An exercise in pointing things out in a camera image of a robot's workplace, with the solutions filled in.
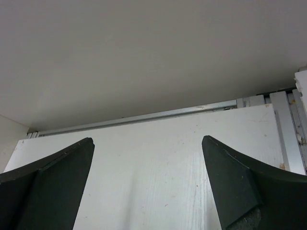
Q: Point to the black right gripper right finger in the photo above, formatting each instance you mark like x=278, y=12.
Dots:
x=252, y=195

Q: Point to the aluminium table frame rail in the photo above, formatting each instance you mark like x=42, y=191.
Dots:
x=290, y=117

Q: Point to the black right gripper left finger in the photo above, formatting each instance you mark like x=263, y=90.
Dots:
x=46, y=194

